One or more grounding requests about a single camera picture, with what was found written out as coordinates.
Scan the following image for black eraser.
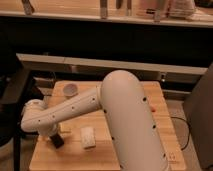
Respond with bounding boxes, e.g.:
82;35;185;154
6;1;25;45
50;134;64;149

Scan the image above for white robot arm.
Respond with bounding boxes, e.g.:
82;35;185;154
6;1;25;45
21;70;170;171

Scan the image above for white sponge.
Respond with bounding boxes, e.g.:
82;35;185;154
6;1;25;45
81;127;96;149

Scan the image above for white paper cup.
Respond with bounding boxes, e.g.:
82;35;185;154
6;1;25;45
63;83;78;97

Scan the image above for black office chair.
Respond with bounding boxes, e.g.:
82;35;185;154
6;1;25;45
0;40;44;171

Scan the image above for orange carrot toy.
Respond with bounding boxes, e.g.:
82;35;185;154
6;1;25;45
150;106;156;112

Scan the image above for black cable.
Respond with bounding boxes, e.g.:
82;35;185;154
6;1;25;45
170;115;191;151

